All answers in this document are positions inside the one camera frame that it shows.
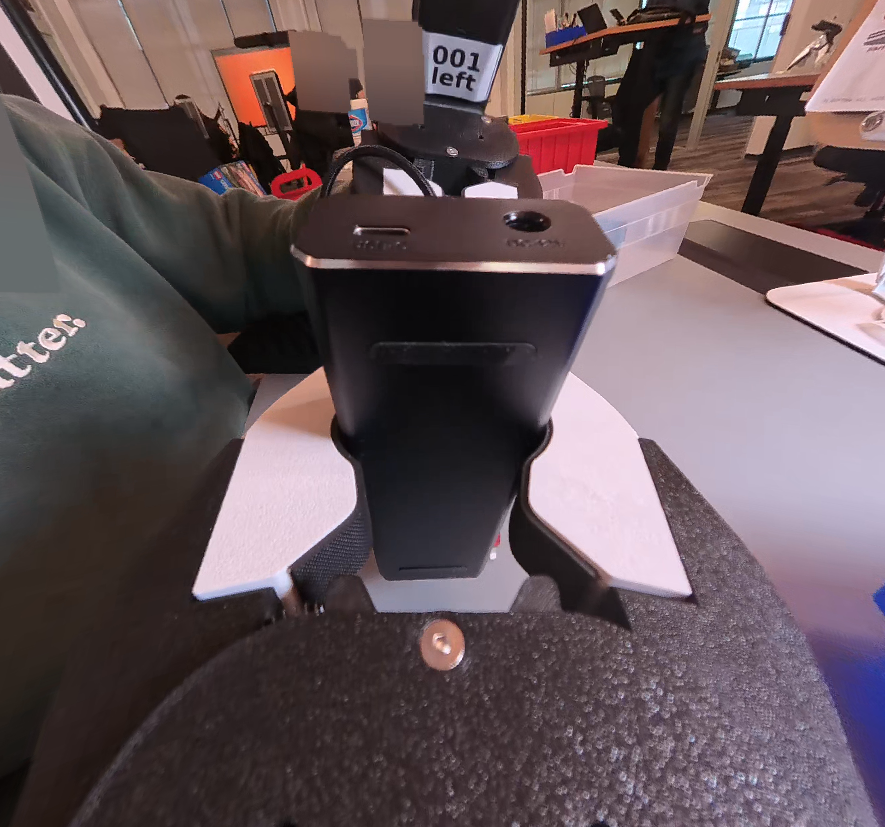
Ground orange screen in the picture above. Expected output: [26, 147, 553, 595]
[213, 46, 295, 130]

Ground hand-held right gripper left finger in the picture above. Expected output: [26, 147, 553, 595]
[192, 367, 378, 617]

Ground black USB hub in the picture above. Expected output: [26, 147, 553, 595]
[290, 194, 618, 582]

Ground blue printed box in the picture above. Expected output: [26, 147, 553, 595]
[199, 160, 267, 195]

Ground clear plastic bin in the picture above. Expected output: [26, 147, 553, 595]
[536, 164, 714, 287]

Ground red plastic bin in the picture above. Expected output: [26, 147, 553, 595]
[510, 117, 609, 171]

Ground red plastic basket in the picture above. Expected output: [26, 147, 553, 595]
[268, 167, 324, 200]

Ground wooden standing desk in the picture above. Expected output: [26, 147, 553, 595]
[539, 12, 713, 171]

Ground black office chair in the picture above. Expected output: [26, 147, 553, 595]
[97, 96, 232, 175]
[579, 75, 618, 124]
[812, 143, 885, 209]

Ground white stand base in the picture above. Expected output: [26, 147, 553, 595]
[765, 273, 885, 365]

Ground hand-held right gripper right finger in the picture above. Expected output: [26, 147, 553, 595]
[510, 374, 694, 631]

